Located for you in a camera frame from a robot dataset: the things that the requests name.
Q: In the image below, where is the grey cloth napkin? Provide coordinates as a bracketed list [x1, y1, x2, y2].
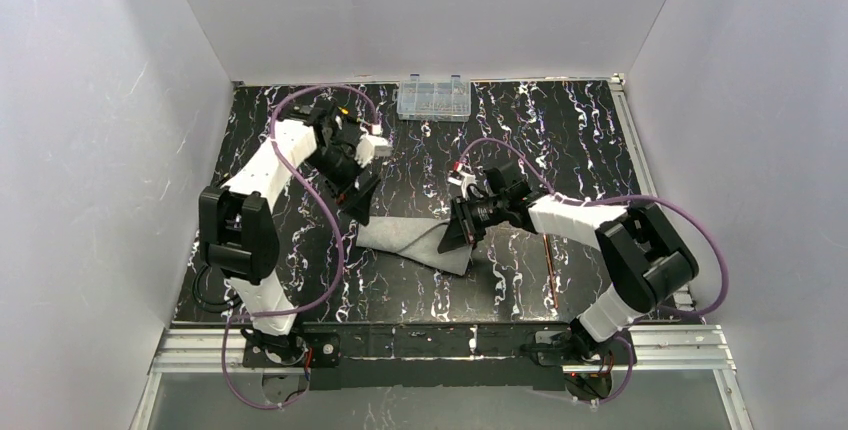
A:
[355, 216, 472, 276]

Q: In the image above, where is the black copper spoon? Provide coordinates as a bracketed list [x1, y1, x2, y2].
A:
[542, 234, 559, 310]

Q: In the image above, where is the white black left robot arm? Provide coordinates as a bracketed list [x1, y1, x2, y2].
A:
[198, 97, 392, 336]

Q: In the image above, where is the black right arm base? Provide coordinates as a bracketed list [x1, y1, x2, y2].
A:
[522, 319, 637, 367]

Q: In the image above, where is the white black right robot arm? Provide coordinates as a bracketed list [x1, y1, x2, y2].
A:
[437, 163, 699, 348]

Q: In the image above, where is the clear plastic compartment box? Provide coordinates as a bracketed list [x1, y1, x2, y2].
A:
[396, 74, 471, 122]

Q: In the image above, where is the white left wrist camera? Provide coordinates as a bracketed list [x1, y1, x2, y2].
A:
[355, 134, 392, 168]

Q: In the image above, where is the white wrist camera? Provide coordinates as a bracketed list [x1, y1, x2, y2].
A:
[447, 167, 476, 198]
[355, 134, 392, 168]

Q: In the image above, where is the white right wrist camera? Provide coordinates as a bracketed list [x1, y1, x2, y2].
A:
[447, 167, 476, 198]

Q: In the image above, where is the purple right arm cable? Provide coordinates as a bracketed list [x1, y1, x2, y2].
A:
[453, 136, 731, 405]

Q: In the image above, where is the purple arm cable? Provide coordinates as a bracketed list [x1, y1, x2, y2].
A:
[219, 85, 383, 411]
[453, 136, 731, 405]

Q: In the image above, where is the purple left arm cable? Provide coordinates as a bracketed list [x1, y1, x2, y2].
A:
[219, 85, 383, 411]

